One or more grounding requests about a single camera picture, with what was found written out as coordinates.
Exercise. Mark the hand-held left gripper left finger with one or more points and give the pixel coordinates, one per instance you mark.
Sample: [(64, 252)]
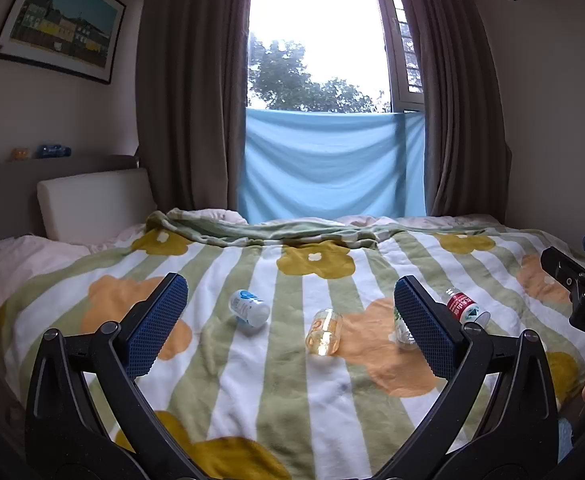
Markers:
[(156, 327)]

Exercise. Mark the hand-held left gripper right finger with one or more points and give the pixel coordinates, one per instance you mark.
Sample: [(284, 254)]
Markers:
[(424, 330)]

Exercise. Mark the clear glass cup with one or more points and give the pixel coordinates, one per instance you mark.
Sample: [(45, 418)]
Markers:
[(325, 333)]

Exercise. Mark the clear bottle with green label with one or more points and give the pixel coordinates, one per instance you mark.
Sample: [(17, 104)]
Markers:
[(403, 332)]

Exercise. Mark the clear bottle with red label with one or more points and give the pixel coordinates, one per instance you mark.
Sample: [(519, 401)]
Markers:
[(466, 307)]

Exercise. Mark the white bottle with blue label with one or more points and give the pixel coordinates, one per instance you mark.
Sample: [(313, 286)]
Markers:
[(249, 310)]

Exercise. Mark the floral striped blanket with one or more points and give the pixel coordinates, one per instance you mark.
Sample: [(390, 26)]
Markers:
[(292, 320)]

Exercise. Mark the cream cushion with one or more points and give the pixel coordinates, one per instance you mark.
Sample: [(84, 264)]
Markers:
[(95, 202)]

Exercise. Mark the light blue cloth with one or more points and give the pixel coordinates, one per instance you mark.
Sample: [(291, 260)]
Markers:
[(330, 165)]

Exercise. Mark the small blue toy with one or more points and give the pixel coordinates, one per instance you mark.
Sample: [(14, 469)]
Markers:
[(53, 150)]

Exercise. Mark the brown curtain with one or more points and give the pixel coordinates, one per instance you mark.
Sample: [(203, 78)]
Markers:
[(460, 85), (192, 85)]

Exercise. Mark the small orange figure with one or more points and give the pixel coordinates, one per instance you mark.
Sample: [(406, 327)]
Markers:
[(20, 153)]

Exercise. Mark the framed picture of houses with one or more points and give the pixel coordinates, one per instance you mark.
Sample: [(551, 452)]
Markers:
[(58, 22)]

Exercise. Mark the white window frame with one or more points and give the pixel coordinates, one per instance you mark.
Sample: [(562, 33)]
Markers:
[(403, 35)]

